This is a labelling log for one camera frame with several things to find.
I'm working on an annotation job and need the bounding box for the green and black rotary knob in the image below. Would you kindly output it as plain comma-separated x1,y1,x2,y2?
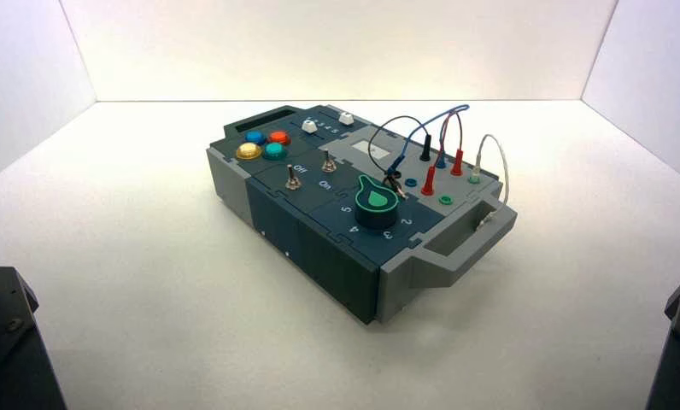
354,173,400,231

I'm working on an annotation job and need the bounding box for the grey and blue task board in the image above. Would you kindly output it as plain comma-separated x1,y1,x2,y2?
205,103,519,326

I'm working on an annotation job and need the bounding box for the black wire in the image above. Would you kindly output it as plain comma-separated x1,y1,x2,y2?
367,115,431,177

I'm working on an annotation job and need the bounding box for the blue wire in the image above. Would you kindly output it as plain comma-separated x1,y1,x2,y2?
395,103,470,165

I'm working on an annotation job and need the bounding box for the red wire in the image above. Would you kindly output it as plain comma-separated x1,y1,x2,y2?
437,110,465,171

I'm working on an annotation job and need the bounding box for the white wire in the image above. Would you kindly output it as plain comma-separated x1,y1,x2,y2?
475,133,511,229

